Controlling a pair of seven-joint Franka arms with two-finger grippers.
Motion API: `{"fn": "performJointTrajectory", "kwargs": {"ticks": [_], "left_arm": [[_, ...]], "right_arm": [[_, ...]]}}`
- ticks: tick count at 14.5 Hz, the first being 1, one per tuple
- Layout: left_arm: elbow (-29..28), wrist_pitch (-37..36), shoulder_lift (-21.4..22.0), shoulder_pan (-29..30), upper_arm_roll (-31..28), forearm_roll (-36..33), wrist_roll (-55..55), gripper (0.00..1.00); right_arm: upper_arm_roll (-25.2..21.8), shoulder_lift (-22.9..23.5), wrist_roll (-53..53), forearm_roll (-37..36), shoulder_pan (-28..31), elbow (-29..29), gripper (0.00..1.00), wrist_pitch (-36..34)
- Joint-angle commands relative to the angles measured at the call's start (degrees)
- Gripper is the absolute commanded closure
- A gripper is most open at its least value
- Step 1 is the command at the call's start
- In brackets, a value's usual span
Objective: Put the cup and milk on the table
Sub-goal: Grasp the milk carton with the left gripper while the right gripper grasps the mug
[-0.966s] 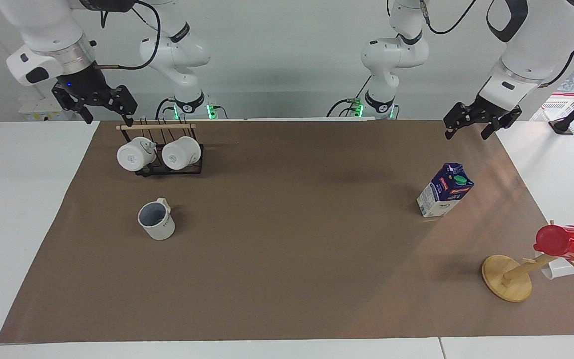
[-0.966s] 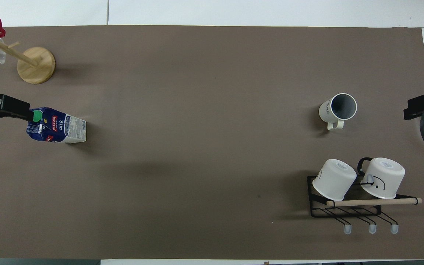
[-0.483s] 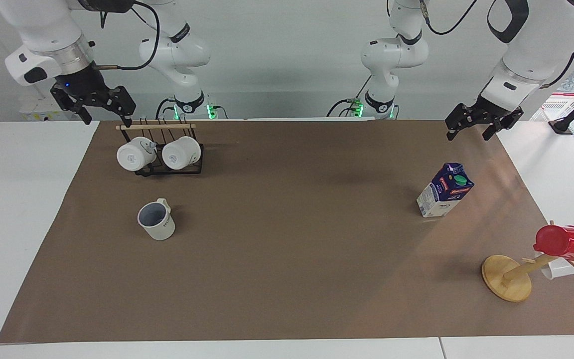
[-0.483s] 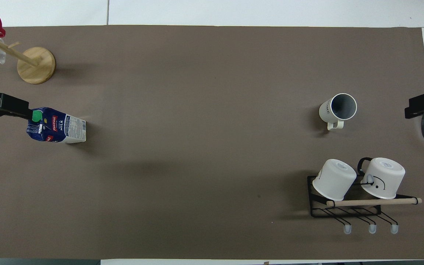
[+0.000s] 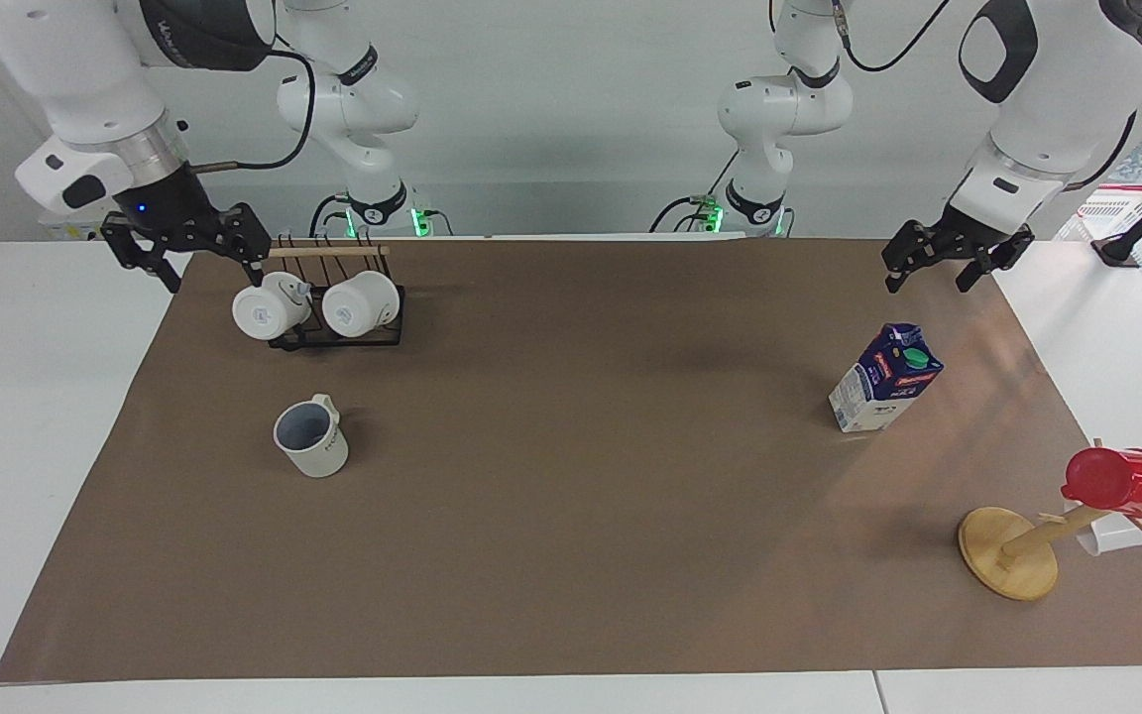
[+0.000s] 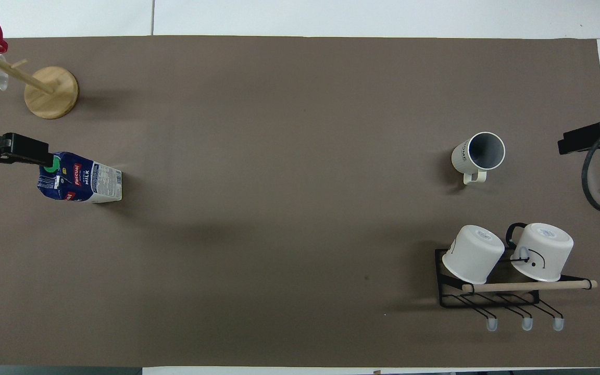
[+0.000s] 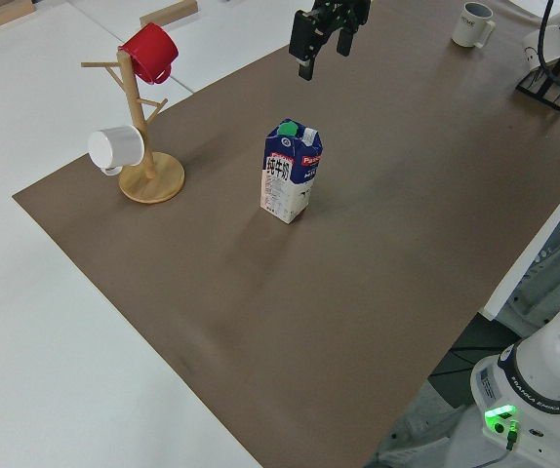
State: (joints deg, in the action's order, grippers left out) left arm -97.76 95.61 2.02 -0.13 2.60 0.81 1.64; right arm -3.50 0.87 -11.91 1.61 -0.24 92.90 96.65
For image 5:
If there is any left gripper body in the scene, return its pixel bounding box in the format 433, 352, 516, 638
938, 204, 1010, 255

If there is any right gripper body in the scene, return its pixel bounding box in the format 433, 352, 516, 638
123, 163, 227, 251

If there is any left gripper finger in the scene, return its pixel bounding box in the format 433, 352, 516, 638
957, 224, 1036, 293
881, 220, 945, 295

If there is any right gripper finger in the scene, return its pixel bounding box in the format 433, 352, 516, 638
100, 211, 183, 295
214, 202, 275, 290

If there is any blue and white milk carton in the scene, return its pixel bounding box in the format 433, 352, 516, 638
828, 322, 946, 434

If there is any red cup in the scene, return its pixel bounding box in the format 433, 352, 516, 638
1060, 446, 1142, 520

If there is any white mug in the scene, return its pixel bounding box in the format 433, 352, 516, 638
231, 272, 315, 342
320, 270, 401, 338

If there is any cream mug with grey inside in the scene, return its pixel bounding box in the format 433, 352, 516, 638
273, 393, 350, 479

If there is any wooden mug tree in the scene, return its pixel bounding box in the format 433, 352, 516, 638
958, 436, 1142, 602

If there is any black cable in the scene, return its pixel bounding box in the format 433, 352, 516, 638
308, 192, 352, 240
648, 149, 742, 235
832, 0, 955, 74
196, 38, 318, 176

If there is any black wire mug rack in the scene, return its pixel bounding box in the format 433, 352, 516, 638
268, 232, 406, 351

